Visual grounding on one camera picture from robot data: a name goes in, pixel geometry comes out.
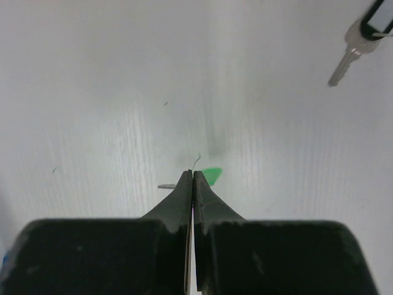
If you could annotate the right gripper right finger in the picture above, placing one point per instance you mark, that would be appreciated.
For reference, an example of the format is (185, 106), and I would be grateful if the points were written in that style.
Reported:
(237, 256)

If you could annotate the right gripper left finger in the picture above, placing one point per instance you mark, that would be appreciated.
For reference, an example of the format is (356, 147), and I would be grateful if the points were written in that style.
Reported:
(146, 255)

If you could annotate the green tag key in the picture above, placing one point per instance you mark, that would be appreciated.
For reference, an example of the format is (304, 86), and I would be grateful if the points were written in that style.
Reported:
(211, 174)

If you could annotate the black tag key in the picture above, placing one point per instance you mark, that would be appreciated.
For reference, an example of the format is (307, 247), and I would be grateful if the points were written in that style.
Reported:
(364, 36)

